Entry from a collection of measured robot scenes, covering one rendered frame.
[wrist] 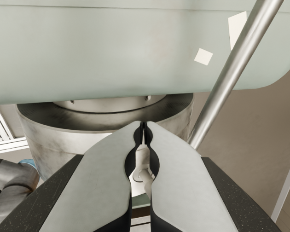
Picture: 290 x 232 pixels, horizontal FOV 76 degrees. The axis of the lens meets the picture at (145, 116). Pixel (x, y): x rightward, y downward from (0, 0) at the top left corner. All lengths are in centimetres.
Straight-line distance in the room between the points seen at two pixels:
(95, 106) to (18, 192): 38
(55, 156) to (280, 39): 30
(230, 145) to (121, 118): 208
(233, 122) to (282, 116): 59
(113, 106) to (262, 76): 19
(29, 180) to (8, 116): 92
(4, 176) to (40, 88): 45
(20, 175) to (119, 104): 43
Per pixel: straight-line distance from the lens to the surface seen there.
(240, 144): 237
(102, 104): 26
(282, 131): 265
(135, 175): 28
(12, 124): 152
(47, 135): 27
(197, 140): 16
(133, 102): 27
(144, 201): 88
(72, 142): 25
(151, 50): 18
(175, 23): 18
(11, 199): 58
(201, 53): 20
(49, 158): 30
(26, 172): 64
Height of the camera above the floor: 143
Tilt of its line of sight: 60 degrees down
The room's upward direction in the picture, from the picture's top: 156 degrees clockwise
